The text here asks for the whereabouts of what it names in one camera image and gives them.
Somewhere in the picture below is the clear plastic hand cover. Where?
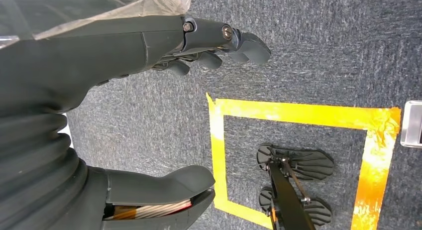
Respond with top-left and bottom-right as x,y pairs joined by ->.
0,0 -> 193,49

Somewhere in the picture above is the silver device with screen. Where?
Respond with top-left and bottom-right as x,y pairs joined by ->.
400,100 -> 422,149

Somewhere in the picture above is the dark grey floor rug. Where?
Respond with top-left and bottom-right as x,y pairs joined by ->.
57,0 -> 422,230

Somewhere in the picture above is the yellow floor tape square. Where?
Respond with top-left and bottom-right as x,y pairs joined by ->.
206,92 -> 402,230

